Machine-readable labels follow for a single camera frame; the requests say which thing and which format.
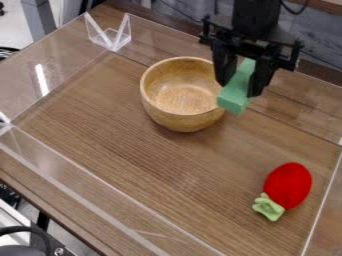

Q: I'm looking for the green rectangular block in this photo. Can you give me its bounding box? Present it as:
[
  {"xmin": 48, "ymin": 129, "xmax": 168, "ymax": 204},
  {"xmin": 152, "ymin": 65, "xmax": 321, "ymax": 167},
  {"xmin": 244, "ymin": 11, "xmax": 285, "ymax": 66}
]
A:
[{"xmin": 216, "ymin": 57, "xmax": 255, "ymax": 114}]

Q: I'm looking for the brown wooden bowl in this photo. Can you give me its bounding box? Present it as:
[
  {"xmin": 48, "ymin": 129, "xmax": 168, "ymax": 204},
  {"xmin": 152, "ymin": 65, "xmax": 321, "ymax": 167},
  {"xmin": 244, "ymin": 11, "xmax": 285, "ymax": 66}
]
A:
[{"xmin": 139, "ymin": 56, "xmax": 224, "ymax": 133}]

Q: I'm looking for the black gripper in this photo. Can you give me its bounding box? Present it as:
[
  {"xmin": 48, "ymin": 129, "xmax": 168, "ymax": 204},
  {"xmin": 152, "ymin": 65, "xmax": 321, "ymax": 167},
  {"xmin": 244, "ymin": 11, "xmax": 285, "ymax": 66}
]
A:
[{"xmin": 199, "ymin": 15, "xmax": 303, "ymax": 98}]

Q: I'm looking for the red plush strawberry toy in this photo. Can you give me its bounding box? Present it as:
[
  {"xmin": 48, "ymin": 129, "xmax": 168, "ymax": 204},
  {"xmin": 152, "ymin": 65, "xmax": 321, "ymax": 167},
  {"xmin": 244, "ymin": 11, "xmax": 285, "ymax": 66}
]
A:
[{"xmin": 252, "ymin": 162, "xmax": 313, "ymax": 222}]

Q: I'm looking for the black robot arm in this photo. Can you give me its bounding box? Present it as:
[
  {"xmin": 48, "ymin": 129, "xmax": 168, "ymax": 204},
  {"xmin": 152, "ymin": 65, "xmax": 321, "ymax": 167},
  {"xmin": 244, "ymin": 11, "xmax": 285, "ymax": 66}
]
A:
[{"xmin": 199, "ymin": 0, "xmax": 303, "ymax": 98}]

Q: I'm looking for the black table leg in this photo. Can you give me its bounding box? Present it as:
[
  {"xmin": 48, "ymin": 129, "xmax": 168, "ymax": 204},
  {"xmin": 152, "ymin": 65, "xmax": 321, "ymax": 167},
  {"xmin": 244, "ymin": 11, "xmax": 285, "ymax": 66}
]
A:
[{"xmin": 36, "ymin": 212, "xmax": 49, "ymax": 231}]

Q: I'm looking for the black cable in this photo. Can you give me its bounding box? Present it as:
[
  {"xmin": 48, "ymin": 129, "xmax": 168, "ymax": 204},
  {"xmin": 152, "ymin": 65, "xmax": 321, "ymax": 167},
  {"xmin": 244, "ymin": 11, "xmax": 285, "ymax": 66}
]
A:
[{"xmin": 0, "ymin": 225, "xmax": 51, "ymax": 256}]

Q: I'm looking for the clear acrylic corner bracket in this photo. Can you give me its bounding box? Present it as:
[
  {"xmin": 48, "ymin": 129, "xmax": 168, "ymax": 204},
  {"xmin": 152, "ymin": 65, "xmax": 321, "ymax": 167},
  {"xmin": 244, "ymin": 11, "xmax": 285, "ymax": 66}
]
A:
[{"xmin": 84, "ymin": 12, "xmax": 132, "ymax": 52}]

